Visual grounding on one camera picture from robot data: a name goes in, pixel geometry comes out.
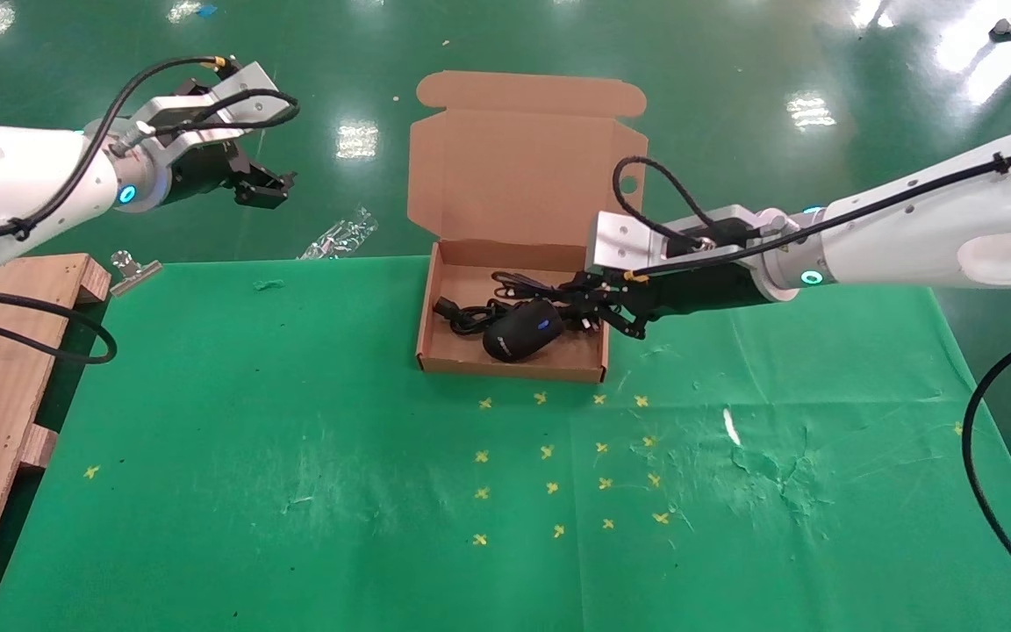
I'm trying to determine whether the black left arm hanging cable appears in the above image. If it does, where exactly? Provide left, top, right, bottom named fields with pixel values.
left=0, top=288, right=118, bottom=365

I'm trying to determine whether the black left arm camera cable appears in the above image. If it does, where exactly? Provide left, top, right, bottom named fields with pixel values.
left=0, top=56, right=239, bottom=242

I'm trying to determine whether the black wired computer mouse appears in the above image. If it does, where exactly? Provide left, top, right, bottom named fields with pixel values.
left=481, top=298, right=568, bottom=363

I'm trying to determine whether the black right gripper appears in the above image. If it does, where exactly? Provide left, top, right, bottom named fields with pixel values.
left=558, top=263, right=775, bottom=341

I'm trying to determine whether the silver metal binder clip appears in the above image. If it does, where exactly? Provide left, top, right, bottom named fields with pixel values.
left=111, top=251, right=162, bottom=298

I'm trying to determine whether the open brown cardboard box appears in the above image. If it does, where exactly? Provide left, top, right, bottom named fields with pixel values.
left=406, top=72, right=649, bottom=384

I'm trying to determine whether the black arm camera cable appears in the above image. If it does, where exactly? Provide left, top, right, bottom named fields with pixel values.
left=613, top=147, right=1011, bottom=282
left=0, top=56, right=239, bottom=242

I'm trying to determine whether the black data cable with plug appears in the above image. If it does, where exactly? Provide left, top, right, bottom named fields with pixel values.
left=435, top=270, right=603, bottom=337

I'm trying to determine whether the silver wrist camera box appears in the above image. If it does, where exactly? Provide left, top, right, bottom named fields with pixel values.
left=84, top=61, right=283, bottom=150
left=584, top=205, right=789, bottom=275

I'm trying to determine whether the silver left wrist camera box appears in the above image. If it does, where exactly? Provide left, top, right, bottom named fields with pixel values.
left=84, top=61, right=283, bottom=150

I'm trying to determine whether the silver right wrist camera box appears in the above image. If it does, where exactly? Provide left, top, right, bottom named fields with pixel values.
left=584, top=205, right=789, bottom=275

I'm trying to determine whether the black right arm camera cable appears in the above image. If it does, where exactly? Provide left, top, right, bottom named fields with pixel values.
left=613, top=147, right=1011, bottom=282

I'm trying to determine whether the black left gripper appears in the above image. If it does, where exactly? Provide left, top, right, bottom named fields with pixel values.
left=160, top=134, right=298, bottom=211

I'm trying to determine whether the clear plastic wrapper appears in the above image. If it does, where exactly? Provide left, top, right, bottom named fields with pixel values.
left=298, top=209, right=378, bottom=262

